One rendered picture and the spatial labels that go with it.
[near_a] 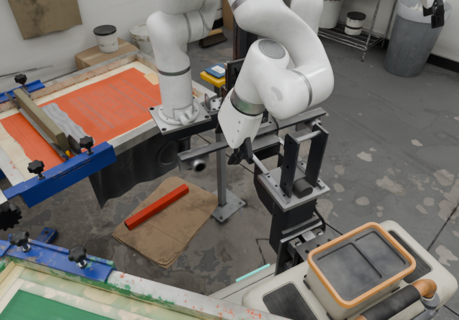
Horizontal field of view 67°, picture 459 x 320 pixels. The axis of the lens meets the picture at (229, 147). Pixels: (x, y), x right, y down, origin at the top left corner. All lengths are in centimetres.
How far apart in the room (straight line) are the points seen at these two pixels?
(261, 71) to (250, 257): 158
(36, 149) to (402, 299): 120
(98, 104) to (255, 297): 100
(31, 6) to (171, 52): 252
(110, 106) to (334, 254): 104
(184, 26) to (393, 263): 78
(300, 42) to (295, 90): 12
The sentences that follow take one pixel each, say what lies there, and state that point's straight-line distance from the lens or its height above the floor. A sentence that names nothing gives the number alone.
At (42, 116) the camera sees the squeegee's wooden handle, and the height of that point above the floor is 106.
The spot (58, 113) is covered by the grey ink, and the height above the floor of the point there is 96.
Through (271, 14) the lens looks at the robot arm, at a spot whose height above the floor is 156.
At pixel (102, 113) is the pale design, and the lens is 149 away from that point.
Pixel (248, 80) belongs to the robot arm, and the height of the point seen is 145.
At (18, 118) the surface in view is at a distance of 160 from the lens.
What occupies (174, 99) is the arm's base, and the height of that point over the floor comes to 122.
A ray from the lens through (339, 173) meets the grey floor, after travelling 260.
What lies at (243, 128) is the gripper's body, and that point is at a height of 134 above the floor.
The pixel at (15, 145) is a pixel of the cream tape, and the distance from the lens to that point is 146.
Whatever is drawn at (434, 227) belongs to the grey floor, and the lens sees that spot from 252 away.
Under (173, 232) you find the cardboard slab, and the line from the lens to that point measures 216.
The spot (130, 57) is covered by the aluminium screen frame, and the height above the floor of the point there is 98.
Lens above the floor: 177
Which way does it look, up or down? 41 degrees down
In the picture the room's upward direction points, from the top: straight up
